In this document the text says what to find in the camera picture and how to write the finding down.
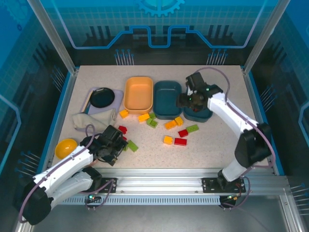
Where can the long green lego brick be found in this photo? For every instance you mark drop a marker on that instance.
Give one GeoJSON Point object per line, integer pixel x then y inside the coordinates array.
{"type": "Point", "coordinates": [133, 146]}
{"type": "Point", "coordinates": [192, 128]}

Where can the orange lego brick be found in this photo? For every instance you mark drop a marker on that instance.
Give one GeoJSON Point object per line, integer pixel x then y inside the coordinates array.
{"type": "Point", "coordinates": [170, 125]}
{"type": "Point", "coordinates": [123, 113]}
{"type": "Point", "coordinates": [167, 140]}

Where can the small green lego brick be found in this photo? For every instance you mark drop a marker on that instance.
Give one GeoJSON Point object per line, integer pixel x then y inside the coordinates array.
{"type": "Point", "coordinates": [152, 115]}

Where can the long yellow lego brick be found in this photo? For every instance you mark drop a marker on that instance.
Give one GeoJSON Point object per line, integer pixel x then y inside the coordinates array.
{"type": "Point", "coordinates": [143, 117]}

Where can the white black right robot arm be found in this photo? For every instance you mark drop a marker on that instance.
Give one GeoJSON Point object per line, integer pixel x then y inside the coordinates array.
{"type": "Point", "coordinates": [227, 113]}

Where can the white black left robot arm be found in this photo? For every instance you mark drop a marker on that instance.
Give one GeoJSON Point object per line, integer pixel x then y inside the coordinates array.
{"type": "Point", "coordinates": [65, 166]}

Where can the teal plastic container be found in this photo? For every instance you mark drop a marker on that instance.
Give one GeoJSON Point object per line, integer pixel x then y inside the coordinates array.
{"type": "Point", "coordinates": [166, 99]}
{"type": "Point", "coordinates": [205, 117]}

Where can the beige folded cloth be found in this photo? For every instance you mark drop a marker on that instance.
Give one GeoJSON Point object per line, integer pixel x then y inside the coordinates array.
{"type": "Point", "coordinates": [96, 118]}

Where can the status light connector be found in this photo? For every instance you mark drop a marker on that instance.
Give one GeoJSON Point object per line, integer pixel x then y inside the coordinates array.
{"type": "Point", "coordinates": [231, 198]}
{"type": "Point", "coordinates": [91, 197]}

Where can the yellow plastic bowl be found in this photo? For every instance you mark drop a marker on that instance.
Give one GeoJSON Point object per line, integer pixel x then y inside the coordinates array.
{"type": "Point", "coordinates": [65, 148]}

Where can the orange plastic container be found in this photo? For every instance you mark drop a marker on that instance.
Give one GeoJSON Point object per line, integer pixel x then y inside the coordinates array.
{"type": "Point", "coordinates": [137, 91]}

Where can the black round plate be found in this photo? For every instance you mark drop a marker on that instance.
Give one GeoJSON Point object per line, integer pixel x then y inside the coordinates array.
{"type": "Point", "coordinates": [102, 97]}

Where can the lavender plastic tray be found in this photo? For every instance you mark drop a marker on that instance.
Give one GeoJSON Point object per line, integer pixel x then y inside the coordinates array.
{"type": "Point", "coordinates": [118, 96]}

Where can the blue table side trim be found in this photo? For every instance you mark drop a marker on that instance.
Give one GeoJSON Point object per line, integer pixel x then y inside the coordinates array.
{"type": "Point", "coordinates": [257, 96]}
{"type": "Point", "coordinates": [62, 101]}

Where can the blue printed back panel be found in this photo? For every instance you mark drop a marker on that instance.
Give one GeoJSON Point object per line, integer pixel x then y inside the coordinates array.
{"type": "Point", "coordinates": [154, 24]}

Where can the blue printed side panel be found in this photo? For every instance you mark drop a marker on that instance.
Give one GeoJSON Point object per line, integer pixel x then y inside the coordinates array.
{"type": "Point", "coordinates": [289, 84]}
{"type": "Point", "coordinates": [19, 72]}

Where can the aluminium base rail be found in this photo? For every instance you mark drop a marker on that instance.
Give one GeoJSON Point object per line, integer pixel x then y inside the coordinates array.
{"type": "Point", "coordinates": [157, 181]}

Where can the aluminium side rail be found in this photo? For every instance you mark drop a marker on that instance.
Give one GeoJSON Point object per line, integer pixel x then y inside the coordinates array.
{"type": "Point", "coordinates": [251, 96]}
{"type": "Point", "coordinates": [68, 101]}

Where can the aluminium frame post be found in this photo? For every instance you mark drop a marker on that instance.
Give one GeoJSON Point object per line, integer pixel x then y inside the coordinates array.
{"type": "Point", "coordinates": [265, 36]}
{"type": "Point", "coordinates": [53, 36]}

